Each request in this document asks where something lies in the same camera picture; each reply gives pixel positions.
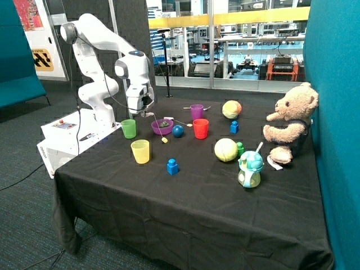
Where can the blue toy block front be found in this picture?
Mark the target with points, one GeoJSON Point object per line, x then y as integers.
{"type": "Point", "coordinates": [172, 167]}

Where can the purple plastic bowl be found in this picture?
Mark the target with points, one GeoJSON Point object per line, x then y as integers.
{"type": "Point", "coordinates": [162, 131]}

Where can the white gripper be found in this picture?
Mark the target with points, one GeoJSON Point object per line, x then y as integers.
{"type": "Point", "coordinates": [140, 98]}

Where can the purple plastic cup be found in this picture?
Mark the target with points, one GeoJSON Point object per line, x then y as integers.
{"type": "Point", "coordinates": [196, 111]}

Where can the green toy vegetable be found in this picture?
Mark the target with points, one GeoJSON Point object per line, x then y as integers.
{"type": "Point", "coordinates": [164, 124]}

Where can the red plastic cup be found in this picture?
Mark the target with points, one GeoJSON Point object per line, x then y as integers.
{"type": "Point", "coordinates": [200, 127]}

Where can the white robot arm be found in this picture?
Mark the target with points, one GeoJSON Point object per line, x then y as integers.
{"type": "Point", "coordinates": [108, 60]}

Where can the teal partition wall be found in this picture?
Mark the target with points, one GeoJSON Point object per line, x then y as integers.
{"type": "Point", "coordinates": [331, 53]}

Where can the orange mobile robot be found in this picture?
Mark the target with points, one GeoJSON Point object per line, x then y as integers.
{"type": "Point", "coordinates": [285, 68]}

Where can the black camera tripod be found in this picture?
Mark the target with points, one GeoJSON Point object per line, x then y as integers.
{"type": "Point", "coordinates": [162, 31]}

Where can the teal sofa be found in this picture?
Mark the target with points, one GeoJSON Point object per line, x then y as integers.
{"type": "Point", "coordinates": [19, 81]}

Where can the black pen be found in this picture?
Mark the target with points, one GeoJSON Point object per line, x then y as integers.
{"type": "Point", "coordinates": [86, 137]}

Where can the yellow plastic cup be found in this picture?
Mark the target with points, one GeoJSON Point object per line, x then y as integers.
{"type": "Point", "coordinates": [141, 151]}

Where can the green plastic cup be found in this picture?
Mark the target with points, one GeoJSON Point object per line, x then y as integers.
{"type": "Point", "coordinates": [129, 128]}

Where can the blue toy block back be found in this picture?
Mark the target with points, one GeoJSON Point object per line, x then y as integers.
{"type": "Point", "coordinates": [234, 127]}

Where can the brown teddy bear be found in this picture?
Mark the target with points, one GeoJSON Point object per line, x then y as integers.
{"type": "Point", "coordinates": [295, 109]}

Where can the yellow-green soft ball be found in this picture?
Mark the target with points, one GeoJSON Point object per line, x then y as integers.
{"type": "Point", "coordinates": [226, 150]}

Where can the green toy block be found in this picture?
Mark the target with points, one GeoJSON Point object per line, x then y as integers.
{"type": "Point", "coordinates": [240, 149]}

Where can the white robot control box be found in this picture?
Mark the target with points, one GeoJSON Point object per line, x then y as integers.
{"type": "Point", "coordinates": [62, 138]}

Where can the teal sippy cup with straw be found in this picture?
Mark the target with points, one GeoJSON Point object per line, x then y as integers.
{"type": "Point", "coordinates": [250, 164]}

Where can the orange-yellow soft ball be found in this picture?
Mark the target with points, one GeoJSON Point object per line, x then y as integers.
{"type": "Point", "coordinates": [231, 109]}

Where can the metal spoon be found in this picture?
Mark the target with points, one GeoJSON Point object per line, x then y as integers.
{"type": "Point", "coordinates": [204, 109]}

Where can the blue ball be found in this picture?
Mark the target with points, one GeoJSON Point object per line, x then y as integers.
{"type": "Point", "coordinates": [178, 131]}

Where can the blue toy block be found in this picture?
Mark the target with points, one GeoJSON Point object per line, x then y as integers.
{"type": "Point", "coordinates": [172, 167]}
{"type": "Point", "coordinates": [234, 127]}

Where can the black tablecloth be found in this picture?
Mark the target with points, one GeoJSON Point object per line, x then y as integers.
{"type": "Point", "coordinates": [201, 217]}

